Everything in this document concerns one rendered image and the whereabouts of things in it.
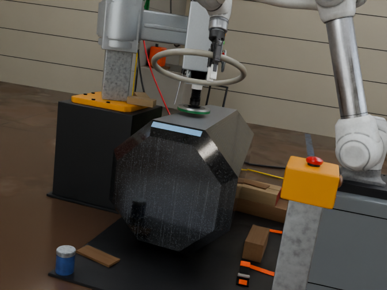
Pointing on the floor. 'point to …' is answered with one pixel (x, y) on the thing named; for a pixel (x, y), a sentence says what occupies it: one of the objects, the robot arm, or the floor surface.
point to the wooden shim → (98, 256)
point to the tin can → (65, 260)
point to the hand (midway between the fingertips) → (212, 73)
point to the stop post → (303, 218)
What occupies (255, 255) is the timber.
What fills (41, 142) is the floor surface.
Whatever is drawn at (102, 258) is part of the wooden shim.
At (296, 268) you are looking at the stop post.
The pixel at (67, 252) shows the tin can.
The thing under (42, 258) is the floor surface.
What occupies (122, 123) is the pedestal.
